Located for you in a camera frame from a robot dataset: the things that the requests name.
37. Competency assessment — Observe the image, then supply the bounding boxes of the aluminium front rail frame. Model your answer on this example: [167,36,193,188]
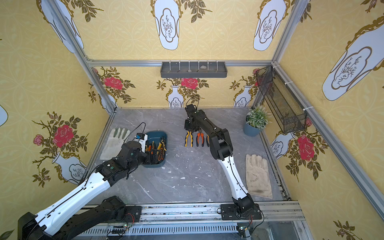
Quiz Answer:
[44,200,314,240]

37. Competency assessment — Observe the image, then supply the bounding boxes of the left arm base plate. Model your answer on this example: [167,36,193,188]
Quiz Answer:
[118,206,142,223]

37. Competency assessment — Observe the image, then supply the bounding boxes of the teal plastic storage box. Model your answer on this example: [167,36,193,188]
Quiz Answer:
[143,131,167,168]

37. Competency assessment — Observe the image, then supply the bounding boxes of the green white artificial plant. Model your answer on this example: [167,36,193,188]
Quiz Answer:
[246,106,272,130]

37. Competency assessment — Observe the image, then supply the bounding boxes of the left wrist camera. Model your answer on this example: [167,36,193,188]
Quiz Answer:
[133,133,148,150]

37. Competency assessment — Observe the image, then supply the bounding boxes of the grey wall shelf tray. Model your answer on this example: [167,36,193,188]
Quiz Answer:
[160,61,228,79]

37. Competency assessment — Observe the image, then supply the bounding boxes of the left work glove beige green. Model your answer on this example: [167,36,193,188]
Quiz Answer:
[100,128,131,161]

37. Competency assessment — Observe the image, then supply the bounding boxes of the blue flower pot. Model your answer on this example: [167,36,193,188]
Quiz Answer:
[243,121,262,137]

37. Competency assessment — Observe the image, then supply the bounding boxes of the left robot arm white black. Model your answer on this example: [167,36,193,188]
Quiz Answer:
[18,141,150,240]

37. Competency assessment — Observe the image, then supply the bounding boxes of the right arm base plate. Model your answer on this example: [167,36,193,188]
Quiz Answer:
[220,204,263,221]

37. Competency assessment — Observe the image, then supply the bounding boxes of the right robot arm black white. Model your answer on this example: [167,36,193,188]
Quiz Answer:
[185,104,255,218]

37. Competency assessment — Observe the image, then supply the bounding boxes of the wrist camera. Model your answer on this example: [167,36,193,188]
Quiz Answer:
[185,104,198,118]
[133,133,148,150]

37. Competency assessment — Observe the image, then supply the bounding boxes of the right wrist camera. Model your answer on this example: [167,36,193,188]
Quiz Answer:
[185,104,198,118]

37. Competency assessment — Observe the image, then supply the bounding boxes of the right work glove beige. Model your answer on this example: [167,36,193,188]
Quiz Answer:
[246,154,273,199]

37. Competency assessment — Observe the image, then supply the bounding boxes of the black wire mesh basket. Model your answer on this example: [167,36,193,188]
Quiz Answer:
[255,67,307,134]

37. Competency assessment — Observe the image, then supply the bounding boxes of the yellow black pliers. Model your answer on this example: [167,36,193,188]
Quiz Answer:
[185,130,194,147]

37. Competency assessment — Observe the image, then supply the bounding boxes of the red orange black pliers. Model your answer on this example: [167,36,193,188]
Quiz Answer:
[196,131,205,147]

